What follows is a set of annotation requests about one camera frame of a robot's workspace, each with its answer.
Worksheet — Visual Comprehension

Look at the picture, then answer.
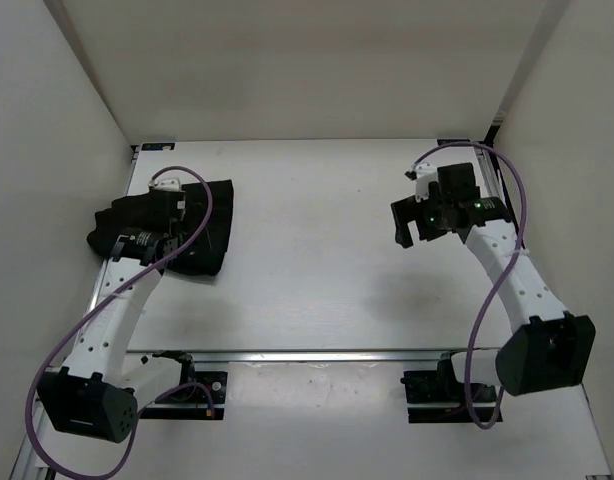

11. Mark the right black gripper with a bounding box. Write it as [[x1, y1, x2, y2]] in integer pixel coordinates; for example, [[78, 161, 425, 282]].
[[391, 189, 452, 248]]

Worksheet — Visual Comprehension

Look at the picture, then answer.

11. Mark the black pleated skirt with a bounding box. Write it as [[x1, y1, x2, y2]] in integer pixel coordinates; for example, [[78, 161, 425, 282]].
[[87, 180, 234, 277]]

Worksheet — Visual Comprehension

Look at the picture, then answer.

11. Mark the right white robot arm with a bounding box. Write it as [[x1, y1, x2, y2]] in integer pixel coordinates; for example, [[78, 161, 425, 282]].
[[391, 182, 596, 400]]

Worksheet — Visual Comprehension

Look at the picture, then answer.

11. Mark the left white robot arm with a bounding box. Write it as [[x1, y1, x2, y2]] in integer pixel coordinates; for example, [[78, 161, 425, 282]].
[[37, 187, 197, 443]]

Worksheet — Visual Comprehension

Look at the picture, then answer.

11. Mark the left blue corner label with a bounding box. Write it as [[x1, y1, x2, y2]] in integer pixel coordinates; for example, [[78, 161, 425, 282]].
[[140, 142, 175, 151]]

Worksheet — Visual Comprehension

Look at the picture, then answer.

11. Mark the blue corner label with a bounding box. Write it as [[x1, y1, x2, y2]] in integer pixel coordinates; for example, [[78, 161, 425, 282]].
[[437, 138, 471, 146], [140, 142, 175, 151]]

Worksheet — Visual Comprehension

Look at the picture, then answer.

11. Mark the right blue corner label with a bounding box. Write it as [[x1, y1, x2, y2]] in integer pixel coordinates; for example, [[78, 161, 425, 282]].
[[437, 138, 471, 146]]

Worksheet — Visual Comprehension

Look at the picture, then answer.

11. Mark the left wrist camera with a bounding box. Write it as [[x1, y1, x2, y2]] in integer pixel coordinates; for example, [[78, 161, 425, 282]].
[[148, 177, 183, 193]]

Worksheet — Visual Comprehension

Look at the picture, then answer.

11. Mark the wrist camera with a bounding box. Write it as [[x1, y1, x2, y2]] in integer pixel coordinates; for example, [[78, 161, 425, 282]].
[[148, 177, 183, 193], [404, 162, 476, 201]]

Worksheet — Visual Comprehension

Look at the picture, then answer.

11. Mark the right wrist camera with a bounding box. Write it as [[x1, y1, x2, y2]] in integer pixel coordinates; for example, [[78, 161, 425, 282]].
[[404, 162, 476, 201]]

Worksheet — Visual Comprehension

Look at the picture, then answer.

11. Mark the right aluminium side rail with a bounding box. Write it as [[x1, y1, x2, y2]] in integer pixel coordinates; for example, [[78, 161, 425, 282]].
[[475, 148, 516, 222]]

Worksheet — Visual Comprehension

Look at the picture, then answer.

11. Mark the aluminium side rail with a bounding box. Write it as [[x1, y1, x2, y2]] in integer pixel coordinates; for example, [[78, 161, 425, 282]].
[[475, 148, 516, 222], [9, 145, 140, 479]]

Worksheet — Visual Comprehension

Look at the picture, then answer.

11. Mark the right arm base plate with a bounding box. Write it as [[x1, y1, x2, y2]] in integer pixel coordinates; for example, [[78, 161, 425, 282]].
[[400, 351, 503, 425]]

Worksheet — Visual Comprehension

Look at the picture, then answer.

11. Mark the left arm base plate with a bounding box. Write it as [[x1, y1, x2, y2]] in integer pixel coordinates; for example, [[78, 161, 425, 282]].
[[141, 360, 228, 421]]

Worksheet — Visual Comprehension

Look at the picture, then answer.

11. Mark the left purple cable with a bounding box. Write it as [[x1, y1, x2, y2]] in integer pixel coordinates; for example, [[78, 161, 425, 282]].
[[24, 166, 214, 477]]

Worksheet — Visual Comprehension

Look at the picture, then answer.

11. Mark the left aluminium side rail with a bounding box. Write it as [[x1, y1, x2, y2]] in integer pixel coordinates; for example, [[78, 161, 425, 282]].
[[9, 145, 140, 479]]

